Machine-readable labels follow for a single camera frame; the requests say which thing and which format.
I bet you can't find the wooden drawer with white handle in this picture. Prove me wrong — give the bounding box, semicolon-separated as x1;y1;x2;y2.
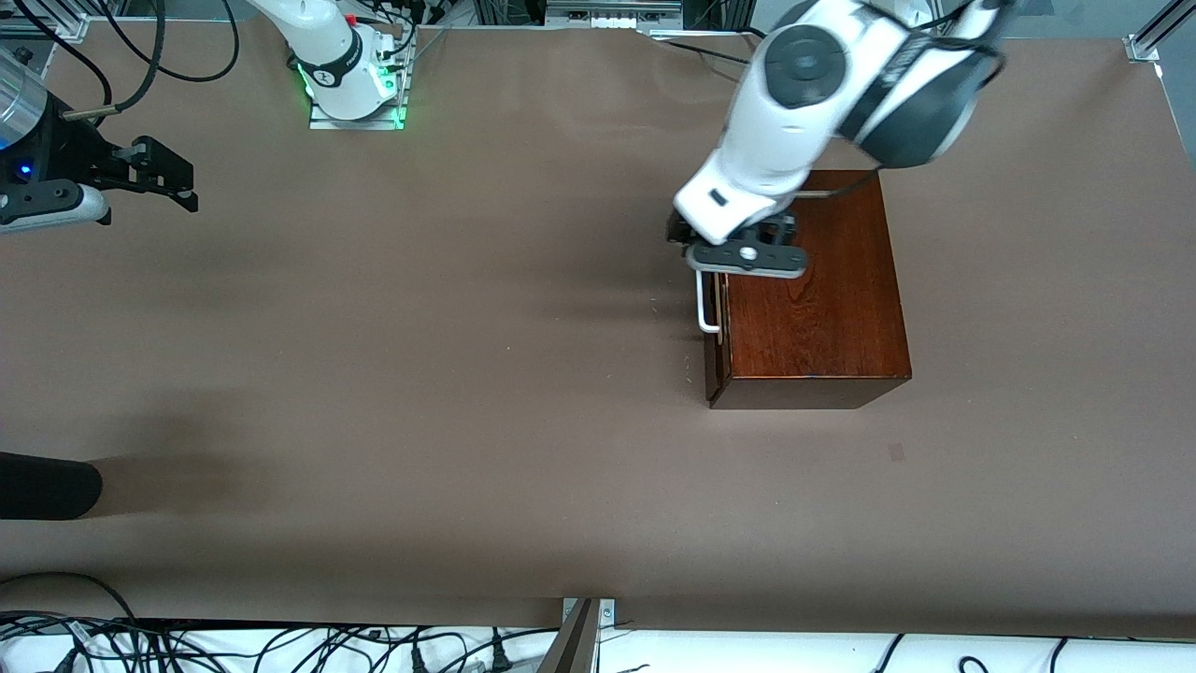
695;271;730;398

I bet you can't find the dark wooden cabinet box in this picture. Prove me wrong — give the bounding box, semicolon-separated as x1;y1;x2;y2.
705;169;913;410

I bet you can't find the grey connector strip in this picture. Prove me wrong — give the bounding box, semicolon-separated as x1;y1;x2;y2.
545;0;688;31

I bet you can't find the black cylindrical object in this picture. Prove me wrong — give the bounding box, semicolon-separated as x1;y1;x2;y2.
0;452;103;521

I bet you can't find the brown table cover sheet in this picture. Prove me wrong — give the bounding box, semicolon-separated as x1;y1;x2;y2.
0;21;1196;629

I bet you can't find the silver table edge plate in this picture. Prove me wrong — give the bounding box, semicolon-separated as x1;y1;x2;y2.
562;598;618;632

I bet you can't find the grey metal beam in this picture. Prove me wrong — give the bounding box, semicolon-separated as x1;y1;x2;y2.
537;600;601;673

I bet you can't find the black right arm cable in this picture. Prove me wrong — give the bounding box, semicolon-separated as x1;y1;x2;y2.
9;0;167;121

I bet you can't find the black looping cable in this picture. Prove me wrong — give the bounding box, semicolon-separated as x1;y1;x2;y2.
107;0;240;85

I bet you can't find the aluminium frame profile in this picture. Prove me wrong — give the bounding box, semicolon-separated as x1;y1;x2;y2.
0;0;90;43
1126;0;1196;63

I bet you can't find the black cable on table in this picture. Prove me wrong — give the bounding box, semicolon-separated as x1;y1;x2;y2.
654;37;753;66

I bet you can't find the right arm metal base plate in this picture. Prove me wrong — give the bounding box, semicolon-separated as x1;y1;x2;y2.
308;37;409;132

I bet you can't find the black arched floor cable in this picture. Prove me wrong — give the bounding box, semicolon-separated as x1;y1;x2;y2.
0;572;139;625

